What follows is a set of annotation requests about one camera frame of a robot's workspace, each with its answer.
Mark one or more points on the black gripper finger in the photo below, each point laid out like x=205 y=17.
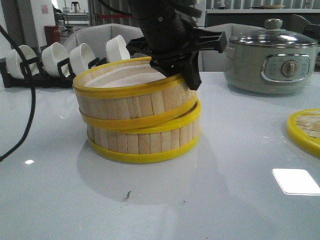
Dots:
x=190 y=72

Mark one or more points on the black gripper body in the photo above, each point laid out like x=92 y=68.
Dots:
x=169 y=48

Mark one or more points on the bamboo steamer tray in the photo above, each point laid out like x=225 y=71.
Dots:
x=135 y=106
x=148 y=145

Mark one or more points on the woven bamboo steamer lid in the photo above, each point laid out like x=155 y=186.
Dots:
x=303 y=127

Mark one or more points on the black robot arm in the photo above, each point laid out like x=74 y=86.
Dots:
x=158 y=14

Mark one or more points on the grey armchair right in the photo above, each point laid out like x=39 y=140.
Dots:
x=211 y=60

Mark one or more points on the grey armchair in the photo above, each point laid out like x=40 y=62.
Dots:
x=211 y=60
x=97 y=36

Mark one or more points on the white bowl right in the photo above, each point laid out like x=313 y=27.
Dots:
x=116 y=49

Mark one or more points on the white bowl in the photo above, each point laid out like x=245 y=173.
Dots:
x=116 y=49
x=13 y=60
x=51 y=56
x=80 y=57

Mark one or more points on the grey armchair left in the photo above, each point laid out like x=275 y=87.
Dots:
x=97 y=36

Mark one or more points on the grey-green electric cooking pot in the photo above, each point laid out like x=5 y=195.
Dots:
x=269 y=70

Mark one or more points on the glass pot lid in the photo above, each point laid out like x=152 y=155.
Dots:
x=273 y=35

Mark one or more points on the red bin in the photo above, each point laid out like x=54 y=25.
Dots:
x=51 y=34

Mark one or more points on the black bowl rack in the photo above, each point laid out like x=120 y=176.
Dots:
x=41 y=79

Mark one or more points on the white bowl far left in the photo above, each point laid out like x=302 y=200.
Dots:
x=13 y=60

